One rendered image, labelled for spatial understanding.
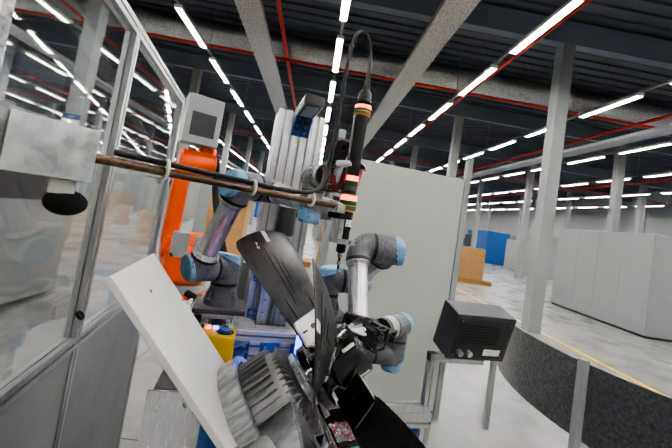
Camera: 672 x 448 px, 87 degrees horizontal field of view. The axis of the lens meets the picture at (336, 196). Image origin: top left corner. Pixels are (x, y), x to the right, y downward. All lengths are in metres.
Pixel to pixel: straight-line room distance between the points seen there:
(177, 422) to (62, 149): 0.51
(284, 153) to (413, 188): 1.42
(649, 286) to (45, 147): 10.35
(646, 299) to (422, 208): 7.95
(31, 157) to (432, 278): 2.87
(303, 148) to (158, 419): 1.40
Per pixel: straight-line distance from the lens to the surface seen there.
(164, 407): 0.80
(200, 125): 4.89
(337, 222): 0.89
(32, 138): 0.55
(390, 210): 2.90
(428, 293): 3.14
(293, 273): 0.89
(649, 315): 10.50
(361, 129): 0.93
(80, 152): 0.56
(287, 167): 1.87
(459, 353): 1.53
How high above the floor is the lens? 1.51
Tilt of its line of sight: 3 degrees up
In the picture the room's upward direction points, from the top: 9 degrees clockwise
